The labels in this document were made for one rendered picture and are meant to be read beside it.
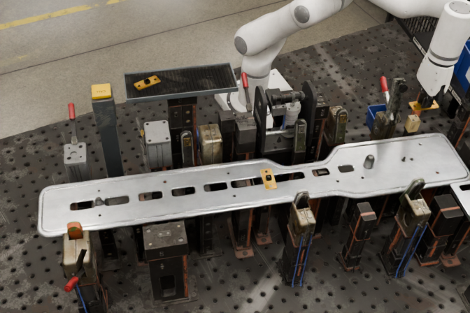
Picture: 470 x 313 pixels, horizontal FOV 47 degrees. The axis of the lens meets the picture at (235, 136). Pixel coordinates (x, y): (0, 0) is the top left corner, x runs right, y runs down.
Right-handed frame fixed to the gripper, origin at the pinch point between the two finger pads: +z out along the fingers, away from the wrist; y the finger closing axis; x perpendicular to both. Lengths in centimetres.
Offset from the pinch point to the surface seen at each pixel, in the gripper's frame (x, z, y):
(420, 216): -6.3, 23.5, 24.8
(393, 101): -0.6, 13.4, -14.2
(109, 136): -95, 30, -31
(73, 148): -105, 22, -19
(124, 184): -91, 28, -6
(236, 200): -58, 27, 6
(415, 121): 7.9, 21.0, -10.8
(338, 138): -17.5, 27.3, -13.4
